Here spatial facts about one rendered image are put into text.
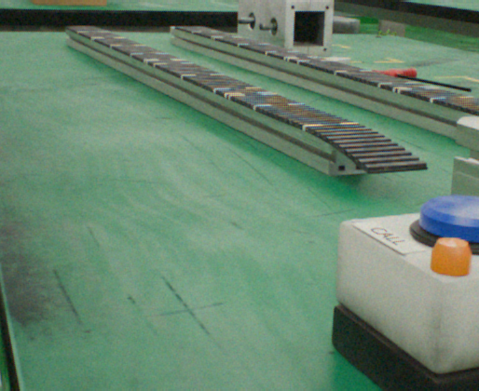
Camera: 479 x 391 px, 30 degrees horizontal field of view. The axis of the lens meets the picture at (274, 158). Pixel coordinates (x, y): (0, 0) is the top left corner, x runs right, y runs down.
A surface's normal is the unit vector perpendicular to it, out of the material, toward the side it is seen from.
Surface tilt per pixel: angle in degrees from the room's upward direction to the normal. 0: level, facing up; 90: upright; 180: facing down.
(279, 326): 0
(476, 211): 3
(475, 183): 90
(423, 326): 90
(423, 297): 90
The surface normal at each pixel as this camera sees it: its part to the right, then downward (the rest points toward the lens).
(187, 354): 0.04, -0.97
